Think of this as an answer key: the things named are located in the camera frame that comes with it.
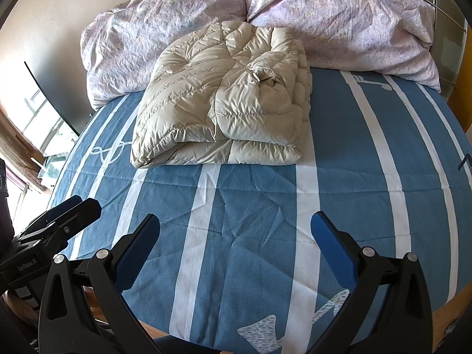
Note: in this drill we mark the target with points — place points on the wooden wardrobe with glass door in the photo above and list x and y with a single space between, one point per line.
448 44

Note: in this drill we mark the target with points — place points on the black flat screen television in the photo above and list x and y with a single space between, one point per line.
48 96

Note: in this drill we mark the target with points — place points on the wooden television desk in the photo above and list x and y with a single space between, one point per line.
14 143

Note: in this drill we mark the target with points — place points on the cream quilted down jacket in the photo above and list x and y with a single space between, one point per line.
221 110

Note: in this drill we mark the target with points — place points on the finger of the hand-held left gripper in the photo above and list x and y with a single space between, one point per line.
64 208
79 215

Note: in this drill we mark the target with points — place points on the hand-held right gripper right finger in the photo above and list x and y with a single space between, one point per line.
332 249

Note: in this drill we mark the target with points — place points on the lilac floral pillow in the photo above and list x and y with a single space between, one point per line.
350 25
147 25

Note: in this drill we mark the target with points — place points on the blue white striped bed sheet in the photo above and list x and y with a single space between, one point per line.
258 228

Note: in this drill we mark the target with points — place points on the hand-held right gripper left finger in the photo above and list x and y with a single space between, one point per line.
138 245

